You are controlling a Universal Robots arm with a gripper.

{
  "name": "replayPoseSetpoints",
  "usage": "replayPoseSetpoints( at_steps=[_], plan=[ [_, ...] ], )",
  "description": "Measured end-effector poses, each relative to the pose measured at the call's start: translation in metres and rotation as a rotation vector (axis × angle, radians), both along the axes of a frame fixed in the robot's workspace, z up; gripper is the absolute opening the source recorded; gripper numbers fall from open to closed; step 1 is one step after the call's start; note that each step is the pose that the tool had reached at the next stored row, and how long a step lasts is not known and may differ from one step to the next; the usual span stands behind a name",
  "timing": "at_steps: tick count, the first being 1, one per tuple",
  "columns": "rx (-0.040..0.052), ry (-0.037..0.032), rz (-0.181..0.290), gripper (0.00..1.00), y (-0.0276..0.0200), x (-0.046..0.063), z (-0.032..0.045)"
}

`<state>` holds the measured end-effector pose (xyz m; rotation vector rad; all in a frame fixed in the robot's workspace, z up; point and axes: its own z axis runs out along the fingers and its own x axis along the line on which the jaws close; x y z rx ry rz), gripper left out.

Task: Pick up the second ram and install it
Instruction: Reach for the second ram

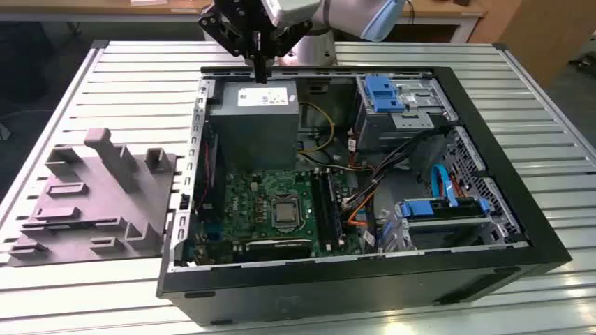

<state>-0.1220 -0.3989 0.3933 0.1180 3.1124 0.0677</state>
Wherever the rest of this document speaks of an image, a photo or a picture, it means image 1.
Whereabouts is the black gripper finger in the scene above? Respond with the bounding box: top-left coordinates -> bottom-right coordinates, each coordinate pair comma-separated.
197,3 -> 263,84
262,20 -> 314,84

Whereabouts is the wooden desk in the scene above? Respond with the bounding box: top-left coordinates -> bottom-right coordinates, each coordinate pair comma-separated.
0,0 -> 489,43

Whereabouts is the blue plastic disk carrier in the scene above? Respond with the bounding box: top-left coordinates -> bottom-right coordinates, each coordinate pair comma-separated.
366,75 -> 405,113

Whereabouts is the grey power supply unit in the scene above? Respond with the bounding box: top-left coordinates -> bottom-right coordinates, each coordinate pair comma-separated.
207,80 -> 302,174

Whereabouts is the grey metal disk bay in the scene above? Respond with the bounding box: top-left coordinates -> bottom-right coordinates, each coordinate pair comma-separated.
354,75 -> 461,151
394,198 -> 518,252

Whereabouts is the black case fan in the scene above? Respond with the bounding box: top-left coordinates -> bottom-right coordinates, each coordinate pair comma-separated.
194,124 -> 225,224

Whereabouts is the green motherboard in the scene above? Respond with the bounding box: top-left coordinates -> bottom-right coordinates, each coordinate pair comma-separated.
189,169 -> 370,265

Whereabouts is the silver CPU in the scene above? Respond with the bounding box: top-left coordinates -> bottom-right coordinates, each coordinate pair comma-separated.
273,202 -> 302,225

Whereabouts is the grey parts rack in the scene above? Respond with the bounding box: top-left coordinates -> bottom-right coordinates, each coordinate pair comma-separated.
0,128 -> 186,268

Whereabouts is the wooden cabinet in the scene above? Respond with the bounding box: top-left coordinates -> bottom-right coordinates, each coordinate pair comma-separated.
469,0 -> 596,90

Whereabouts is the hard disk in blue carrier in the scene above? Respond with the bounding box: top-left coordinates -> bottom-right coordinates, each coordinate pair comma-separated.
399,198 -> 490,219

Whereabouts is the black graphics card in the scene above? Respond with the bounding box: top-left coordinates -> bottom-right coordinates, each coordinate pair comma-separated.
235,237 -> 314,262

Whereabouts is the black chair base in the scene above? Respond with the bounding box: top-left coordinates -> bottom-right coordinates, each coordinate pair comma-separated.
567,50 -> 596,74

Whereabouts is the black PC case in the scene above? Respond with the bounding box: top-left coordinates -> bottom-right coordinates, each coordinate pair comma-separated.
157,65 -> 574,327

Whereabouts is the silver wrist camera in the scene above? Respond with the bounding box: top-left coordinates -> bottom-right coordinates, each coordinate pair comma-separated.
262,0 -> 323,29

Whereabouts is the yellow wire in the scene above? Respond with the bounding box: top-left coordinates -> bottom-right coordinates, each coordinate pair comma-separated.
298,100 -> 338,155

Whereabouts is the black white wire bundle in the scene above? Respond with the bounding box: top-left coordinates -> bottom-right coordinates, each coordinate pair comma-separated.
298,152 -> 375,172

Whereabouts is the black cable bundle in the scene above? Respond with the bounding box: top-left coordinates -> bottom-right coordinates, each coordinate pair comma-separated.
345,127 -> 451,210

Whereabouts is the CPU socket metal frame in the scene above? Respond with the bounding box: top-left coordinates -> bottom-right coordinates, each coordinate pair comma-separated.
267,193 -> 310,235

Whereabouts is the orange red wire bundle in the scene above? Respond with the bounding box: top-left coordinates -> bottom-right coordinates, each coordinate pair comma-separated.
347,198 -> 374,231

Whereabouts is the blue wire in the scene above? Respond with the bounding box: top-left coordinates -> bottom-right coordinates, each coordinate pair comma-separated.
431,163 -> 461,207

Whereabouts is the blue plastic rail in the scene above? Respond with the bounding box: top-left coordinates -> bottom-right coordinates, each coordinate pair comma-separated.
378,223 -> 398,254

